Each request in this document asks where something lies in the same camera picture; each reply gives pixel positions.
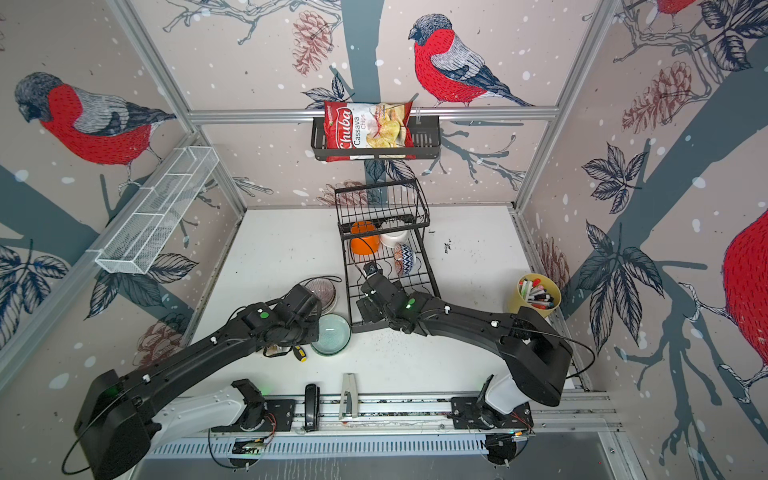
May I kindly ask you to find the yellow black screwdriver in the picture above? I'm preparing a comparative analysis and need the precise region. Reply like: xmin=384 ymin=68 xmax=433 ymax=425
xmin=292 ymin=345 xmax=307 ymax=362

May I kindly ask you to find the black wire dish rack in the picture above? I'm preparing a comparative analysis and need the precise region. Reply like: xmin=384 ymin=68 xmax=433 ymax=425
xmin=331 ymin=179 xmax=440 ymax=333

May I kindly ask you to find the red patterned ceramic bowl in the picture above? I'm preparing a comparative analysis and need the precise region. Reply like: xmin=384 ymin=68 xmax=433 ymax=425
xmin=394 ymin=243 xmax=415 ymax=277

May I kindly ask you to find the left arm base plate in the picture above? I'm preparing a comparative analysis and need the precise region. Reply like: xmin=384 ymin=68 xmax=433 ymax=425
xmin=212 ymin=398 xmax=297 ymax=434

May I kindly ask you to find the red cassava chips bag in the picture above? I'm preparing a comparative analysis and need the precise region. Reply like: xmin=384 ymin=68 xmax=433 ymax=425
xmin=323 ymin=101 xmax=414 ymax=162

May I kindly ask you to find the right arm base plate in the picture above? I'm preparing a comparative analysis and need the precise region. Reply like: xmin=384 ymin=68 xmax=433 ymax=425
xmin=448 ymin=397 xmax=534 ymax=431

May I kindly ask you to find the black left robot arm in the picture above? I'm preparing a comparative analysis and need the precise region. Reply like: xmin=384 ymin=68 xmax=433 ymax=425
xmin=74 ymin=284 xmax=322 ymax=479

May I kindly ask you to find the orange plastic bowl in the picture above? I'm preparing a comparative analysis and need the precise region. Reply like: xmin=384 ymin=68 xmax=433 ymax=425
xmin=350 ymin=220 xmax=380 ymax=256

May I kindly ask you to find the grey metal bracket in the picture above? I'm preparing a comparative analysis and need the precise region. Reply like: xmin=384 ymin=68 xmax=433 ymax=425
xmin=338 ymin=373 xmax=359 ymax=420

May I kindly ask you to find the white ceramic bowl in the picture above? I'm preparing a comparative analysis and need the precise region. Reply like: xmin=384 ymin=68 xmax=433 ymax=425
xmin=380 ymin=230 xmax=409 ymax=249

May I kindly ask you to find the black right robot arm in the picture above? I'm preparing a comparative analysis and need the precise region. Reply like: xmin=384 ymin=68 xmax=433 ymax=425
xmin=357 ymin=273 xmax=573 ymax=407

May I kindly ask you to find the white mesh wall basket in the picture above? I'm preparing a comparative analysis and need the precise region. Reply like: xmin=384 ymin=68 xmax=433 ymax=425
xmin=95 ymin=146 xmax=219 ymax=274

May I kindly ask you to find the black wall wire shelf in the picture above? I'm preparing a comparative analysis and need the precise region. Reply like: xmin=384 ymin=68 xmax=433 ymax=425
xmin=310 ymin=116 xmax=441 ymax=161

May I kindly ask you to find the yellow marker cup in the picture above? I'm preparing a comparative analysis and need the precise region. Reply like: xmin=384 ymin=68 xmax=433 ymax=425
xmin=506 ymin=273 xmax=562 ymax=318

